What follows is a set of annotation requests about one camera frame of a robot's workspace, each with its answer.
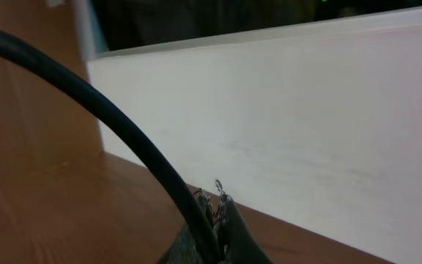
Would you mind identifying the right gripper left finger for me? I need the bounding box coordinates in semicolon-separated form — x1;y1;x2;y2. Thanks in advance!
158;188;212;264

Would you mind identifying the cardboard panel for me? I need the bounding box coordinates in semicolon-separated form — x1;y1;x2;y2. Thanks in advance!
0;57;102;263

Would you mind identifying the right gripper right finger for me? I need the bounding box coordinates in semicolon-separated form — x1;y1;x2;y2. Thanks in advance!
213;180;273;264

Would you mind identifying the black USB cable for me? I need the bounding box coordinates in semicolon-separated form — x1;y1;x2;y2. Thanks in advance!
0;21;223;264

